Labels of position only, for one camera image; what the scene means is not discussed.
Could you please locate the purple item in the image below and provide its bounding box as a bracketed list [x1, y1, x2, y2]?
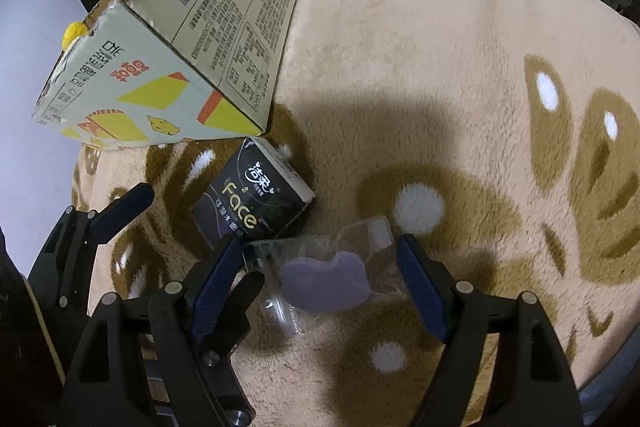
[248, 216, 406, 338]

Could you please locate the black tissue pack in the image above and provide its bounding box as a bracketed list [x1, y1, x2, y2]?
[192, 138, 314, 247]

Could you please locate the yellow plush toy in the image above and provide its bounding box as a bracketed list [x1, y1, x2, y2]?
[61, 20, 89, 51]

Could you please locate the cardboard box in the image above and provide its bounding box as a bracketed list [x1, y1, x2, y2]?
[34, 0, 296, 150]

